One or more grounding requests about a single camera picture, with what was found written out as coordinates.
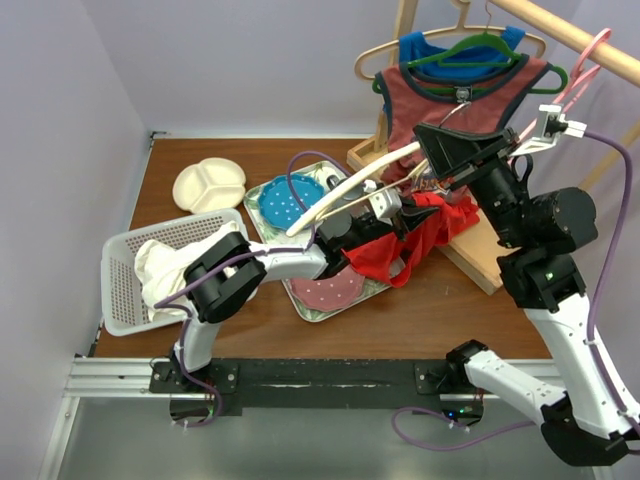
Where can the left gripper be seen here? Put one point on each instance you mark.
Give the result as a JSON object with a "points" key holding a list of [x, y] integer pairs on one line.
{"points": [[408, 218]]}

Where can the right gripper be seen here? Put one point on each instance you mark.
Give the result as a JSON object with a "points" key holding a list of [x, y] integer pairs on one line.
{"points": [[445, 147]]}

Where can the red tank top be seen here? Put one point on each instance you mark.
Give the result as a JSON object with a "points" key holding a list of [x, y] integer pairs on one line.
{"points": [[391, 261]]}

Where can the cream wooden hanger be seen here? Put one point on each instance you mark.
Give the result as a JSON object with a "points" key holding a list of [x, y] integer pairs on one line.
{"points": [[316, 211]]}

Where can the pink plastic hanger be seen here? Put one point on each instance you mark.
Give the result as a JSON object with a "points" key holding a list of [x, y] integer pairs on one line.
{"points": [[580, 78]]}

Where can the white tank top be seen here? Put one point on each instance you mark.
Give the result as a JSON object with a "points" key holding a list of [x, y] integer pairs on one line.
{"points": [[160, 268]]}

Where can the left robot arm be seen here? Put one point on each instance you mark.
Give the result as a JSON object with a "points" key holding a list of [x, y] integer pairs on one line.
{"points": [[221, 280]]}

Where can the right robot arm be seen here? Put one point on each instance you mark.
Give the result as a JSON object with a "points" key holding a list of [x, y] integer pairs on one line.
{"points": [[592, 419]]}

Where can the maroon motorcycle tank top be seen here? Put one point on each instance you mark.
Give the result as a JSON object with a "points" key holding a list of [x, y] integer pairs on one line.
{"points": [[482, 107]]}

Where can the green velvet hanger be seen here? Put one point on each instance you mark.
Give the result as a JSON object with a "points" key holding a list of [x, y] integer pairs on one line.
{"points": [[493, 42]]}

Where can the beige plastic hanger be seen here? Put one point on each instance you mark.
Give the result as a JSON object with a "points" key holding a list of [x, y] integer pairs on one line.
{"points": [[414, 45]]}

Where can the wooden clothes rack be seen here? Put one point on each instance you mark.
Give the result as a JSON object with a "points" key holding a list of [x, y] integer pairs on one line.
{"points": [[475, 251]]}

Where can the grey ceramic mug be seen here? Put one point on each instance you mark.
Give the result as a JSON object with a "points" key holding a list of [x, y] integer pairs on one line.
{"points": [[354, 193]]}

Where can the pink dotted plate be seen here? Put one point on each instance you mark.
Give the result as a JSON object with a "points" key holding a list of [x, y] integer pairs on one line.
{"points": [[334, 293]]}

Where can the blue dotted plate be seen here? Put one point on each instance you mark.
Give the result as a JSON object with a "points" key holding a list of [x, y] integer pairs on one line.
{"points": [[276, 202]]}

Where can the cream divided plate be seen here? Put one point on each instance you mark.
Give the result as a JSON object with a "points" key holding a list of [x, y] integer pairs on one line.
{"points": [[213, 183]]}

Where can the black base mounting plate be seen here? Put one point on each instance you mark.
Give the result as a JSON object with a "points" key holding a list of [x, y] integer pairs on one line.
{"points": [[234, 385]]}

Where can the white plastic basket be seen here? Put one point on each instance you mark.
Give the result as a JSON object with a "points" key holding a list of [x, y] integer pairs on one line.
{"points": [[123, 308]]}

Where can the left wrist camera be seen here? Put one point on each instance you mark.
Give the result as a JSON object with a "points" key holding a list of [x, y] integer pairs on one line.
{"points": [[385, 204]]}

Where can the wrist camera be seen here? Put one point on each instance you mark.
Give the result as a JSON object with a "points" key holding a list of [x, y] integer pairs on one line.
{"points": [[546, 130], [385, 204]]}

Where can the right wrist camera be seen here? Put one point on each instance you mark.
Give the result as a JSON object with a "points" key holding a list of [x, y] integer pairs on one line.
{"points": [[546, 130]]}

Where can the aluminium rail frame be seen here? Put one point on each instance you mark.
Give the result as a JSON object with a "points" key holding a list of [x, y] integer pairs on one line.
{"points": [[102, 378]]}

